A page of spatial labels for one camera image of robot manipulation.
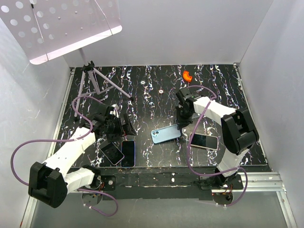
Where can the purple edged black phone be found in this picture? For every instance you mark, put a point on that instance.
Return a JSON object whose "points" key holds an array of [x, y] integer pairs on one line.
{"points": [[128, 150]]}

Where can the clear magnetic phone case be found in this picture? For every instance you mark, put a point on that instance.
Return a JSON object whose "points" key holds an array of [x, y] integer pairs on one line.
{"points": [[195, 116]]}

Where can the orange curved plastic part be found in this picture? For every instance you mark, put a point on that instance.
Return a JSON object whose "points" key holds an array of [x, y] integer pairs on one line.
{"points": [[187, 77]]}

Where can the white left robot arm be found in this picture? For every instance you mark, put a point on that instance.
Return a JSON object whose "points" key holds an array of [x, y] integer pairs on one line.
{"points": [[51, 181]]}

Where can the blue phone case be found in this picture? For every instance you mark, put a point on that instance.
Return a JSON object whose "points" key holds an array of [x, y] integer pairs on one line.
{"points": [[165, 134]]}

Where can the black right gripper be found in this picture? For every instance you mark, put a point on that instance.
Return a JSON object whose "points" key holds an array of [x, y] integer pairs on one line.
{"points": [[181, 122]]}

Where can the lilac phone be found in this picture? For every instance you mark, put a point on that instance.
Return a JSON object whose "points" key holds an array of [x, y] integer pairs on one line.
{"points": [[111, 152]]}

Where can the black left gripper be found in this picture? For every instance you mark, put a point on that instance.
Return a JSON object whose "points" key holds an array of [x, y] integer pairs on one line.
{"points": [[128, 129]]}

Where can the perforated music stand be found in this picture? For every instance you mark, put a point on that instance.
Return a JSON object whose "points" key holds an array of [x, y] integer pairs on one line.
{"points": [[47, 29]]}

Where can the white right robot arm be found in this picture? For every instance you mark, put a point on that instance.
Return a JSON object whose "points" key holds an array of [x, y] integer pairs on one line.
{"points": [[239, 133]]}

